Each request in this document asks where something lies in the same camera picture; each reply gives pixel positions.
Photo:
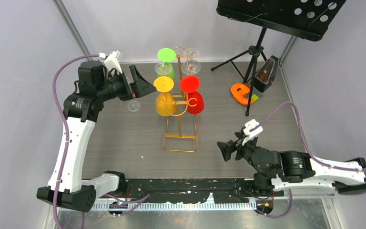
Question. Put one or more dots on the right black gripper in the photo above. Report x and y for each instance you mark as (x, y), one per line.
(228, 147)

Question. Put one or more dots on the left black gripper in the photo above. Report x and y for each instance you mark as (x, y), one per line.
(140, 87)

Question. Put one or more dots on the clear wine glass front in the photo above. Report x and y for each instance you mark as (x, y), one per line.
(133, 106)

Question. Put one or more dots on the clear wine glass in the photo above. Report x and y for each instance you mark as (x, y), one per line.
(191, 53)
(190, 67)
(133, 106)
(163, 69)

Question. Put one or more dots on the yellow wine glass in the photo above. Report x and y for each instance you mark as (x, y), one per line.
(164, 103)

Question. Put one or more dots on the green wine glass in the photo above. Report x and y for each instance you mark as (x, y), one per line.
(167, 55)

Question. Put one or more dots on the gold wire glass rack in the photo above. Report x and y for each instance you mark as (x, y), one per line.
(173, 129)

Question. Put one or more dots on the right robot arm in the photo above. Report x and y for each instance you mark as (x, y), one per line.
(280, 170)

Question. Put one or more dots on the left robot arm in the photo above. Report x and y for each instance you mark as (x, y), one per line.
(96, 84)

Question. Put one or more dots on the red wine glass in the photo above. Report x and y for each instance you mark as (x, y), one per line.
(189, 85)

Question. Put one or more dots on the clear wine glass back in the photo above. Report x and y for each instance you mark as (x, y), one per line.
(191, 53)

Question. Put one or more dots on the green toy brick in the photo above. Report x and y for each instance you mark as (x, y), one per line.
(254, 98)

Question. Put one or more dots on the orange toy track piece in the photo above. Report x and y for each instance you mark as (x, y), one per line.
(240, 92)

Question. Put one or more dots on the black metronome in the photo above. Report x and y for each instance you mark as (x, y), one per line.
(265, 76)

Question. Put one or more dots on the black music stand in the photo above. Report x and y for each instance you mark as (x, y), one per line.
(305, 19)

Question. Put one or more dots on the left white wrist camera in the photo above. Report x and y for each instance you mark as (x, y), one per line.
(111, 61)

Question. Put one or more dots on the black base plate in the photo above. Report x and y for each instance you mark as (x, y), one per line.
(194, 190)

